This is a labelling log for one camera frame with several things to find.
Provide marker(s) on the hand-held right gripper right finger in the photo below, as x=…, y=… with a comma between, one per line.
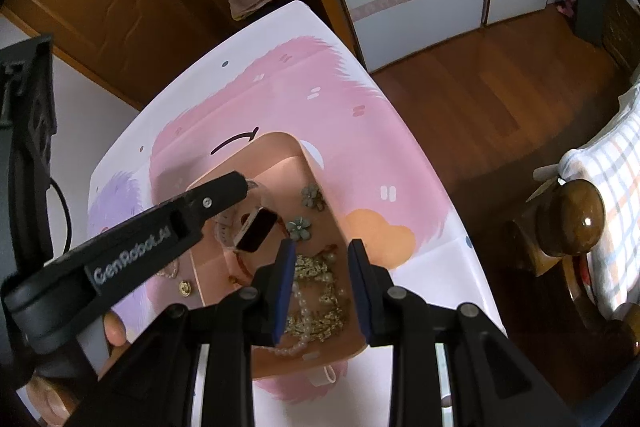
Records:
x=360, y=292

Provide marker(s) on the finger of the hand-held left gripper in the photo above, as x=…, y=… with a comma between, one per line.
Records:
x=215, y=197

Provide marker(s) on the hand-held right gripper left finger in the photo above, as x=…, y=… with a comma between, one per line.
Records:
x=282, y=292

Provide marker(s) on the gold pearl hair comb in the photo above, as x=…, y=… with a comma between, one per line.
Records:
x=320, y=302

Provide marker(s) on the smart watch pink band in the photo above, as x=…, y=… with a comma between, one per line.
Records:
x=257, y=229

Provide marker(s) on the grey flower brooch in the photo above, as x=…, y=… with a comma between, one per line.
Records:
x=299, y=227
x=312, y=197

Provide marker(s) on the pink plastic tray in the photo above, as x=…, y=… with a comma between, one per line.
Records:
x=280, y=172

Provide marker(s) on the person's left hand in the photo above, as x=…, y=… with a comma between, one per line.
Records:
x=116, y=329

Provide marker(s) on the gold coin pendant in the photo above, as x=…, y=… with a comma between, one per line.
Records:
x=185, y=288

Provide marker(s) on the dark bin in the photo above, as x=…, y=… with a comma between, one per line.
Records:
x=587, y=7

